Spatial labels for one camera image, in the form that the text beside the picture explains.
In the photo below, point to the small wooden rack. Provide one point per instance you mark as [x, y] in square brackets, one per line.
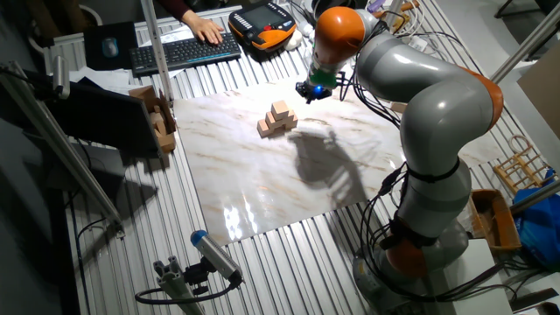
[507, 175]

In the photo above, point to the open cardboard box with wood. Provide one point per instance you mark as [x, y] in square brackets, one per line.
[144, 94]

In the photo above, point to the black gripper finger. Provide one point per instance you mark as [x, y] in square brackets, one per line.
[300, 89]
[311, 99]

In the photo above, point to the upright aluminium strut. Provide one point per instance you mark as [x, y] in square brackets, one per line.
[157, 52]

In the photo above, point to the aluminium profile post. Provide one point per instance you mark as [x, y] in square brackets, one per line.
[525, 44]

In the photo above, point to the dark computer mouse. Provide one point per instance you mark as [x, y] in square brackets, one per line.
[110, 46]

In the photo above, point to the white box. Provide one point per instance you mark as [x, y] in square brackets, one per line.
[481, 280]

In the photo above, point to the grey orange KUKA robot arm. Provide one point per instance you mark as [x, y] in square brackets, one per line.
[437, 109]

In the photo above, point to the person's bare hand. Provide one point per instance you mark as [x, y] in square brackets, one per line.
[205, 28]

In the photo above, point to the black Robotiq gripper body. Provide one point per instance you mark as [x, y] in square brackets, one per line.
[317, 91]

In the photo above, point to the white egg-shaped object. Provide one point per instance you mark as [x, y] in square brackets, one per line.
[295, 40]

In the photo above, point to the white plug adapter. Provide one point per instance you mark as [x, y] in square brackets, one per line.
[306, 30]

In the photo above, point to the black computer keyboard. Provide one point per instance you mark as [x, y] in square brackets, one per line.
[184, 54]

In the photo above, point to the orange black teach pendant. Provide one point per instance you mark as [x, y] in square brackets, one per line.
[262, 22]

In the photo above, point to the black camera clamp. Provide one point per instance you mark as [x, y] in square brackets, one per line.
[197, 275]

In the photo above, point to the white marble pattern sheet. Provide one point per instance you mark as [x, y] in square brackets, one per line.
[245, 184]

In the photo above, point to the long diagonal aluminium strut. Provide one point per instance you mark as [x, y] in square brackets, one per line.
[65, 150]

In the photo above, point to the wooden stick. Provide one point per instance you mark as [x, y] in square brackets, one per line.
[409, 5]

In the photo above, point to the low aluminium strut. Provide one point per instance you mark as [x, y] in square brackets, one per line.
[538, 194]

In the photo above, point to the short aluminium profile stand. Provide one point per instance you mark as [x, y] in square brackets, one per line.
[175, 284]

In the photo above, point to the black mouse pad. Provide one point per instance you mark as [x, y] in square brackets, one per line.
[129, 48]

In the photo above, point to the brown cardboard box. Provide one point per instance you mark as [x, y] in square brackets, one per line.
[494, 219]

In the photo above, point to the black flat monitor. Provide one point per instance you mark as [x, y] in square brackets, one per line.
[100, 118]

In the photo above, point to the large light wooden cube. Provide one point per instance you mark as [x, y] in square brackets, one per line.
[398, 107]

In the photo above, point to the silver camera on strut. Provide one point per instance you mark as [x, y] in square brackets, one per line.
[61, 76]

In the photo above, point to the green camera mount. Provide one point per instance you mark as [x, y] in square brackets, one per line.
[324, 79]

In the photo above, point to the blue fabric bag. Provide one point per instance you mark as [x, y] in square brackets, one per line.
[538, 227]

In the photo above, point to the black round fan housing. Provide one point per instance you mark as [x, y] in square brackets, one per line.
[321, 5]

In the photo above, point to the silver camera with blue end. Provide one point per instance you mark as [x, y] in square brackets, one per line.
[216, 256]

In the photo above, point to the flat cardboard sheet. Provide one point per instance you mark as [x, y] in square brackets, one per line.
[542, 96]

